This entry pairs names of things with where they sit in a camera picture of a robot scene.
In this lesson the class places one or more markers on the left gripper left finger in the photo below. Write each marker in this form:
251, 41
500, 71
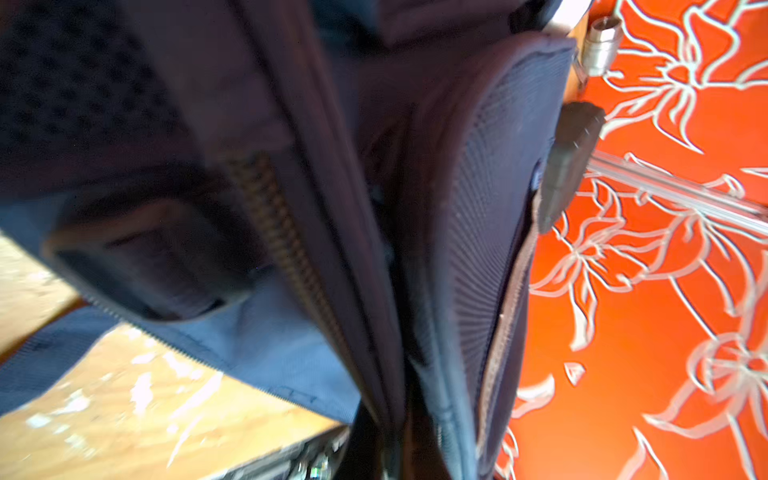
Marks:
361, 458

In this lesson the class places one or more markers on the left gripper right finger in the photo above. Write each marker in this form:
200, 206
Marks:
421, 457

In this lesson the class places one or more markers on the navy blue student backpack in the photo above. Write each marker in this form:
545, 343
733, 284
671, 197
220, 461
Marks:
331, 201

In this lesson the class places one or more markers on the small silver metal cylinder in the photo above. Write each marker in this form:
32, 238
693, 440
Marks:
601, 45

